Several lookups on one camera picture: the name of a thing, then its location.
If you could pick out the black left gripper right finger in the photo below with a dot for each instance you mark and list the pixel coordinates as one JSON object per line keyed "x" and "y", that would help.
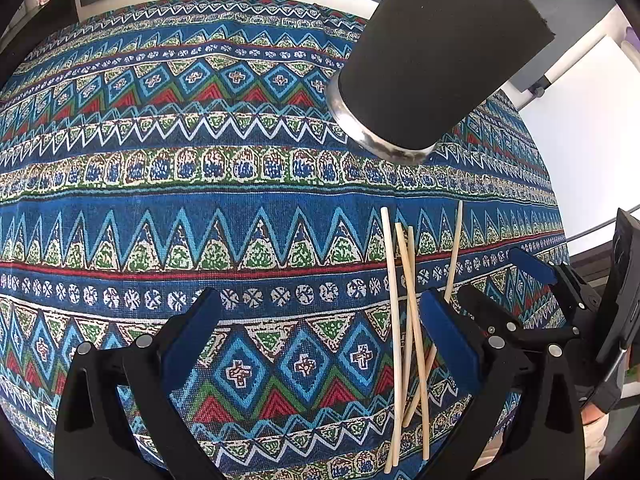
{"x": 523, "y": 420}

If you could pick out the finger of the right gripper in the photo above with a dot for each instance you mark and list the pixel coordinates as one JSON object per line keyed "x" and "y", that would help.
{"x": 541, "y": 271}
{"x": 490, "y": 316}

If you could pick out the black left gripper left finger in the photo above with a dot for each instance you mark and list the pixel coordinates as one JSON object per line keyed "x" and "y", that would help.
{"x": 93, "y": 439}

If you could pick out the right hand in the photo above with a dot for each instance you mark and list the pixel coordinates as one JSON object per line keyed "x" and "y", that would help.
{"x": 591, "y": 414}

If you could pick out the wooden chopstick on table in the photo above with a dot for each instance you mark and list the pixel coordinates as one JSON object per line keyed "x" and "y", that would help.
{"x": 392, "y": 459}
{"x": 409, "y": 330}
{"x": 415, "y": 342}
{"x": 431, "y": 354}

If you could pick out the white foam board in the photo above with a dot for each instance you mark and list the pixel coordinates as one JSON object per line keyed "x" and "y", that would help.
{"x": 586, "y": 128}

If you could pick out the black cylindrical utensil holder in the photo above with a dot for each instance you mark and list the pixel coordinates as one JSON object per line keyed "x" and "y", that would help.
{"x": 420, "y": 66}

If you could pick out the patterned blue tablecloth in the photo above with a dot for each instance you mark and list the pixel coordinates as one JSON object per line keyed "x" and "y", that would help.
{"x": 156, "y": 150}

